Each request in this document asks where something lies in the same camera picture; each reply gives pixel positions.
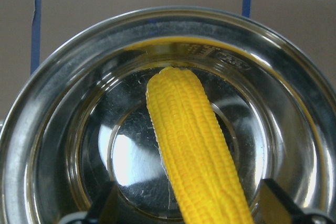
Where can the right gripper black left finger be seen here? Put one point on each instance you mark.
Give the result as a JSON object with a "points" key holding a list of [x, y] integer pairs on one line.
{"points": [[104, 208]]}

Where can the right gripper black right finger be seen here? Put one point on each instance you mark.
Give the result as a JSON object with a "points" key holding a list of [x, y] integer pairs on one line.
{"points": [[276, 206]]}

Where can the yellow plastic corn cob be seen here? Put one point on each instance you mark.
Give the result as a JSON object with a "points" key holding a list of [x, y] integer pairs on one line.
{"points": [[194, 152]]}

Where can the pale green electric pot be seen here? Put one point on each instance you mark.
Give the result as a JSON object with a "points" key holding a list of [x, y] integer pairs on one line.
{"points": [[145, 116]]}

